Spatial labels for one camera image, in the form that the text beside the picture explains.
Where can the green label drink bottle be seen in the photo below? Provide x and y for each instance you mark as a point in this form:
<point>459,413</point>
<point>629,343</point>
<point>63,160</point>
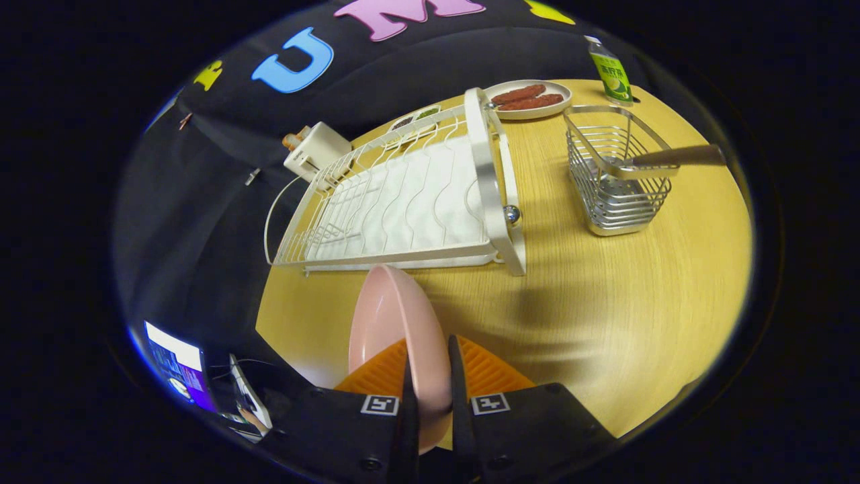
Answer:
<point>611,74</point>

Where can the white toaster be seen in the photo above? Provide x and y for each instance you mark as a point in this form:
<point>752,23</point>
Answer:
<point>322,151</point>

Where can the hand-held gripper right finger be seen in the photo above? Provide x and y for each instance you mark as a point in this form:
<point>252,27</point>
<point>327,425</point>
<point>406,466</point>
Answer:
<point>524,430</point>

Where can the white drying mat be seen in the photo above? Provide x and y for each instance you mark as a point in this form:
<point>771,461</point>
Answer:
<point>416,202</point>

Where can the copper clip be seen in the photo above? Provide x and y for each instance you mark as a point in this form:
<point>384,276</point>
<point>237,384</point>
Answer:
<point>183,122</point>

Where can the white divided snack dish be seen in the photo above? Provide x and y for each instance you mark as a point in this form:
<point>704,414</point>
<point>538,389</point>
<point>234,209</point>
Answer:
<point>403,123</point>

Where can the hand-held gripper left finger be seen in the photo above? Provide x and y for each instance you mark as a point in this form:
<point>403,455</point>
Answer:
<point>336,430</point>

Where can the white plate with sausages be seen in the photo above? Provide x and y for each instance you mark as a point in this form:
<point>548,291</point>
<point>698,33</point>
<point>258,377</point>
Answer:
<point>561,91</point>

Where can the toasted bread slice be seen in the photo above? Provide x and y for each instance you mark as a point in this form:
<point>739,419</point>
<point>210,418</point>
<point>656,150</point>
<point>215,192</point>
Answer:
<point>304,132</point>
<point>290,142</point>

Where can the pink plate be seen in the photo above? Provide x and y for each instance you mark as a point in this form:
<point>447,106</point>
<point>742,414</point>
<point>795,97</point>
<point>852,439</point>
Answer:
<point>396,316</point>

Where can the computer monitor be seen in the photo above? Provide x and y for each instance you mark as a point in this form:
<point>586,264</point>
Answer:
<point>178,363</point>

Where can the brown sausage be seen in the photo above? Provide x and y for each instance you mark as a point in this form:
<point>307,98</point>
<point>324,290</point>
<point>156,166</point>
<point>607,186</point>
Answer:
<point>519,93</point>
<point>534,103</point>

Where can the silver clip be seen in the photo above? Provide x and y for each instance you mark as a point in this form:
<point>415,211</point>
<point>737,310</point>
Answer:
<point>252,177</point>

